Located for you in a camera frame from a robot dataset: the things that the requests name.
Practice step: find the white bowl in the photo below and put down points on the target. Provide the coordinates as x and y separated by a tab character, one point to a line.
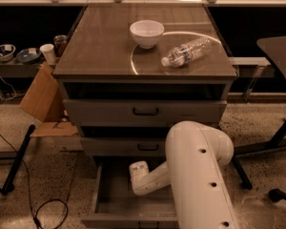
146	33

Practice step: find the black left stand leg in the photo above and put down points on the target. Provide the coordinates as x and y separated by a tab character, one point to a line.
8	185

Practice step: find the bottom grey drawer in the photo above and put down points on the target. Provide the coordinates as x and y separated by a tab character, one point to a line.
115	206

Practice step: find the black caster foot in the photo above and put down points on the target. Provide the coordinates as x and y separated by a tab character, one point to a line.
276	195

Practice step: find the glass jar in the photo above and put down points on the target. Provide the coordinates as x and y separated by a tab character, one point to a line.
60	43

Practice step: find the middle grey drawer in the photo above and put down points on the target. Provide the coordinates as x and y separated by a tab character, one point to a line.
105	146

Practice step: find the black right stand leg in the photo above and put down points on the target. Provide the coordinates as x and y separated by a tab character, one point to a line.
245	182

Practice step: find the top grey drawer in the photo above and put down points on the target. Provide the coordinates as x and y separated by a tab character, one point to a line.
142	113

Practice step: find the brown cardboard box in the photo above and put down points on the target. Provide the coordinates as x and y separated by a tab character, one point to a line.
43	101

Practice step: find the grey drawer cabinet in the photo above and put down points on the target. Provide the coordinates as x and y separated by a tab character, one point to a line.
103	62

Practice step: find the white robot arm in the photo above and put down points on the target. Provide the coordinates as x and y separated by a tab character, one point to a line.
194	155

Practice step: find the grey drawer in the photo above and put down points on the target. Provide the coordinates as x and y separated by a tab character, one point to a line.
105	146
115	206
142	113

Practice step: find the white paper cup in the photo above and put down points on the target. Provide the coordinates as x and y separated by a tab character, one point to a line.
48	51

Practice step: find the grey bowl with items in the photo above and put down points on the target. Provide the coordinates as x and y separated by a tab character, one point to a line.
6	52

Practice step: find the clear plastic water bottle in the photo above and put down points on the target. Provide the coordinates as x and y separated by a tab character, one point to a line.
187	52

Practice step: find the low grey shelf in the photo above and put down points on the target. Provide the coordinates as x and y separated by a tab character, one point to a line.
14	69

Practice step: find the blue bowl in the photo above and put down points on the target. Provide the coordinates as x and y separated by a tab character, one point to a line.
28	56

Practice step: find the black stand leg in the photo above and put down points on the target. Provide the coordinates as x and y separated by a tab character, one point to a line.
245	182
8	185

